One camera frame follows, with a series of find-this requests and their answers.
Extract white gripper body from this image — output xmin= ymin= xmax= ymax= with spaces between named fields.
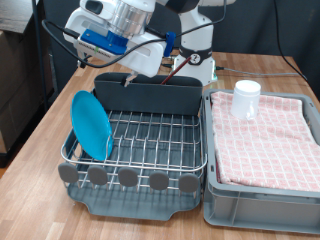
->
xmin=63 ymin=8 xmax=168 ymax=78

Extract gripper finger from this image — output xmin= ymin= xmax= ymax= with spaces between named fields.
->
xmin=124 ymin=71 xmax=138 ymax=89
xmin=77 ymin=54 xmax=93 ymax=70

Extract blue plastic plate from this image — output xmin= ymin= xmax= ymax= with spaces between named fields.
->
xmin=70 ymin=89 xmax=115 ymax=162

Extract white mug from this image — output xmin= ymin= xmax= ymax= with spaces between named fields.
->
xmin=230 ymin=79 xmax=262 ymax=121

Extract dark grey cutlery holder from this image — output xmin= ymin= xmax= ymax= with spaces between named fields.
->
xmin=93 ymin=71 xmax=204 ymax=117

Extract black metal pole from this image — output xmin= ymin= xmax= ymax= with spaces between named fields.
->
xmin=30 ymin=0 xmax=50 ymax=114

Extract grey brown board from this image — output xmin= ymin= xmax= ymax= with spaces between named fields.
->
xmin=0 ymin=0 xmax=36 ymax=34

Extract black backdrop curtain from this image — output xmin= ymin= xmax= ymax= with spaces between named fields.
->
xmin=42 ymin=0 xmax=320 ymax=98

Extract grey drain tray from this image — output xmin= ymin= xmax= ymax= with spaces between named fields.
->
xmin=61 ymin=88 xmax=205 ymax=222

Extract pink checkered cloth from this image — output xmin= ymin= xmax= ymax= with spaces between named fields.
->
xmin=210 ymin=90 xmax=320 ymax=193

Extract grey plastic crate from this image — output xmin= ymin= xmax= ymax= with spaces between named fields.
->
xmin=202 ymin=88 xmax=320 ymax=235

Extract black camera cable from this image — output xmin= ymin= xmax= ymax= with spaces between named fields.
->
xmin=41 ymin=0 xmax=228 ymax=69

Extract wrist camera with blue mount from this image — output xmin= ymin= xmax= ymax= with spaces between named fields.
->
xmin=75 ymin=28 xmax=130 ymax=63

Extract blue cable clip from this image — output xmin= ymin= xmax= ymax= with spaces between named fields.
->
xmin=163 ymin=31 xmax=177 ymax=58

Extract metal wire dish rack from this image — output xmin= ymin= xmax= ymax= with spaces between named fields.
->
xmin=57 ymin=88 xmax=208 ymax=194

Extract grey cable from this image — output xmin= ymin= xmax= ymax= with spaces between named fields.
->
xmin=215 ymin=65 xmax=304 ymax=78

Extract thin black hanging cable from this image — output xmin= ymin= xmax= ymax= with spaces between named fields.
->
xmin=271 ymin=0 xmax=308 ymax=82

